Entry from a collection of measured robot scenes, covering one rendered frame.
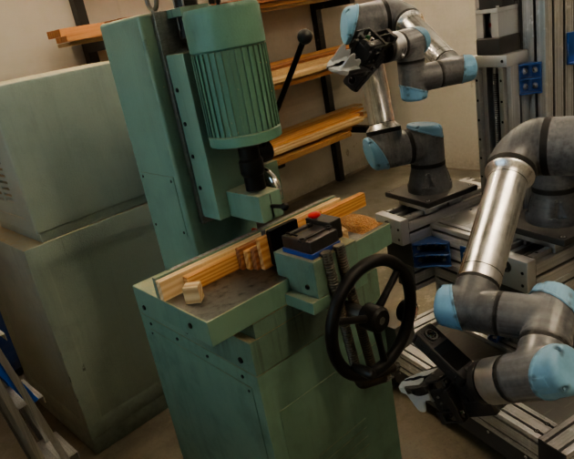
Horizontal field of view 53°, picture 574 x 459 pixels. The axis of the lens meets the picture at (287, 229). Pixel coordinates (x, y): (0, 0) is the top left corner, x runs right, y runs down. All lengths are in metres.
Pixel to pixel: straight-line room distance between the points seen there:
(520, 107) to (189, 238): 1.03
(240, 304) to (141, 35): 0.68
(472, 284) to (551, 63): 0.96
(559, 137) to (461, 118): 3.78
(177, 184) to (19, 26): 2.29
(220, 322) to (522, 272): 0.80
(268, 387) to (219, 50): 0.76
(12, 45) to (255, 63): 2.47
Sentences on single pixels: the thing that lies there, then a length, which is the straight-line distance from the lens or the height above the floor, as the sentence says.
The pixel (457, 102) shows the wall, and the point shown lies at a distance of 4.96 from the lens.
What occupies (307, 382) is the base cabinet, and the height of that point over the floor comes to 0.61.
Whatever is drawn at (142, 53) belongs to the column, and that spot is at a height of 1.43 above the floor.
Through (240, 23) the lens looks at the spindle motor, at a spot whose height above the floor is 1.46.
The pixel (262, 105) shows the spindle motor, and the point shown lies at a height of 1.28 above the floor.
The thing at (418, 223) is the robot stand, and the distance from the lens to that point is 1.98.
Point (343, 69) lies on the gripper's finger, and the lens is 1.47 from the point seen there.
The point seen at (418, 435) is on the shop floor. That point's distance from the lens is 2.22.
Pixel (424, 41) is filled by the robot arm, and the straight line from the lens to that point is 1.67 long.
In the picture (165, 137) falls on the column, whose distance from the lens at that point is 1.51.
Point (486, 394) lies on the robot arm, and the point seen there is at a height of 0.86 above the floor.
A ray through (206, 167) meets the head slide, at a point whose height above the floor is 1.14.
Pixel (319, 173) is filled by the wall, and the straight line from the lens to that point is 5.05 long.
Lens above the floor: 1.46
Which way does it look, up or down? 20 degrees down
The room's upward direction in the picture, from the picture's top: 11 degrees counter-clockwise
